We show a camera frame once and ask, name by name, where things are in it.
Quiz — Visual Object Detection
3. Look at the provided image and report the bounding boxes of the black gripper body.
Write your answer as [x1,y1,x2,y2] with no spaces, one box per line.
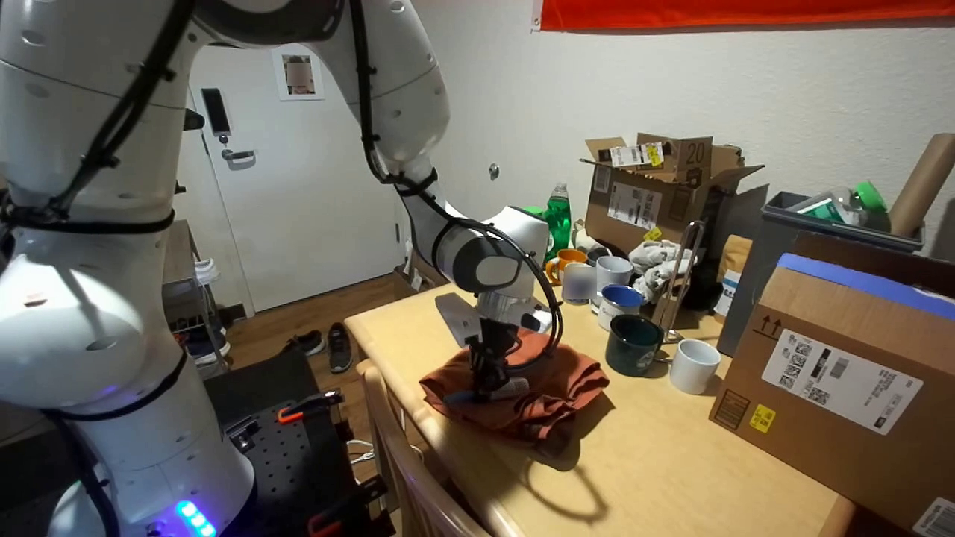
[465,321,522,371]

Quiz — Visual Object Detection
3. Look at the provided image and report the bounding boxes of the brown cardboard tube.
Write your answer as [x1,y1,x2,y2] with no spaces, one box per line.
[888,133,955,239]

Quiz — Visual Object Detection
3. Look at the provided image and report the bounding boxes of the photo on door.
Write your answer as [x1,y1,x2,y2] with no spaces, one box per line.
[282,52,323,101]

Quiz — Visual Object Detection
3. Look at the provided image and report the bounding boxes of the blue and brown package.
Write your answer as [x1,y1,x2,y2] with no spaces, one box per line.
[714,234,755,321]

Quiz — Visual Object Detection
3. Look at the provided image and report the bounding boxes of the light wooden chair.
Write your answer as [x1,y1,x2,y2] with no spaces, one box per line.
[355,362,491,537]

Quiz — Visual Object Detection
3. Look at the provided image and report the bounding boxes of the white door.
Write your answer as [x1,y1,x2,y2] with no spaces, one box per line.
[177,42,412,313]

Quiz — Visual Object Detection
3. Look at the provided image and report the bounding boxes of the grey metal rod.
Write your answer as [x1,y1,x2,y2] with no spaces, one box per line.
[650,218,710,339]

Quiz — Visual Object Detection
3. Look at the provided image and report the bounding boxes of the dark grey trash bin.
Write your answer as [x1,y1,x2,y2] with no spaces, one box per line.
[716,188,923,358]

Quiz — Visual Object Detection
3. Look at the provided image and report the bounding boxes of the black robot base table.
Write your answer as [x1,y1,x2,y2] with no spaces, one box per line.
[204,348,392,537]

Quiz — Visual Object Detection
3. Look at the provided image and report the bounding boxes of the green item in bin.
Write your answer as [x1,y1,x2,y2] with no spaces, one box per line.
[844,179,891,215]

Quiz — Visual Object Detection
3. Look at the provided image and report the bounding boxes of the white mug with blue rim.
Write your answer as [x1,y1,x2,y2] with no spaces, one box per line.
[589,283,650,331]

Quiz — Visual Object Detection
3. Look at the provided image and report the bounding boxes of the small white cup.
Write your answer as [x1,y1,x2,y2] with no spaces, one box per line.
[665,339,726,397]

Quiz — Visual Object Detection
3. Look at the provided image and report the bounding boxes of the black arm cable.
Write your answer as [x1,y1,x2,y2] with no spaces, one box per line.
[341,0,567,365]

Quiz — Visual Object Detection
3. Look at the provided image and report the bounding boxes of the green bottle with white cap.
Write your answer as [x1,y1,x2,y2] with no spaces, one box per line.
[543,183,576,257]

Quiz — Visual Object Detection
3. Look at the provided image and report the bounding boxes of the blue patterned mug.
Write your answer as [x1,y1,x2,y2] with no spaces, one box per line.
[562,260,597,309]

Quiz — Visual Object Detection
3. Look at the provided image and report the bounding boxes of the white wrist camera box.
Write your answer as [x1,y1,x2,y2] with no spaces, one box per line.
[432,294,491,353]

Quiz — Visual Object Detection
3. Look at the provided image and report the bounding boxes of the red wall banner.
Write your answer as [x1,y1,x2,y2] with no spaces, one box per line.
[534,0,955,36]

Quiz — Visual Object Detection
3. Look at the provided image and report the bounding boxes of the white crumpled plastic bags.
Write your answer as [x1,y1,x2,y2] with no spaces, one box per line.
[631,236,698,301]

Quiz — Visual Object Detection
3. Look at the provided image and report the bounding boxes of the orange mug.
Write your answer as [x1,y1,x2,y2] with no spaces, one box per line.
[543,249,592,291]

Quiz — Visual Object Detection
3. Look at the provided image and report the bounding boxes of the dark shoe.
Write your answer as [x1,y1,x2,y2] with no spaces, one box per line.
[325,321,355,376]
[282,330,328,358]

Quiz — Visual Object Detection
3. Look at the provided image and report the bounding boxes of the orange folded cloth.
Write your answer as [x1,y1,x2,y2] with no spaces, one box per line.
[418,325,613,446]

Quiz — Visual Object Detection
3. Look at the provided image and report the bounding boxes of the black door lock pad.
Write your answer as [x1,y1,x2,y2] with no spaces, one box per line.
[200,88,232,146]

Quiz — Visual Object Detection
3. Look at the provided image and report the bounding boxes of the small shelf cart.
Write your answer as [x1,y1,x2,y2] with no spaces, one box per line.
[162,218,232,373]

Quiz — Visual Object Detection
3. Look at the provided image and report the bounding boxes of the cardboard box with blue tape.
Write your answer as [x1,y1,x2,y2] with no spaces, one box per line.
[707,252,955,534]

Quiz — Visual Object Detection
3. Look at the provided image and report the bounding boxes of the dark green mug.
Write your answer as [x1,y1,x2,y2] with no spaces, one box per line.
[604,313,665,380]

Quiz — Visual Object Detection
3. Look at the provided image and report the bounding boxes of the pale grey mug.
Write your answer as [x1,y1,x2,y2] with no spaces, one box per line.
[594,255,637,295]

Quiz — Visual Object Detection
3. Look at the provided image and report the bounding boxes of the large open cardboard box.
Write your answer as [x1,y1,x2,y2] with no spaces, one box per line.
[580,133,770,260]

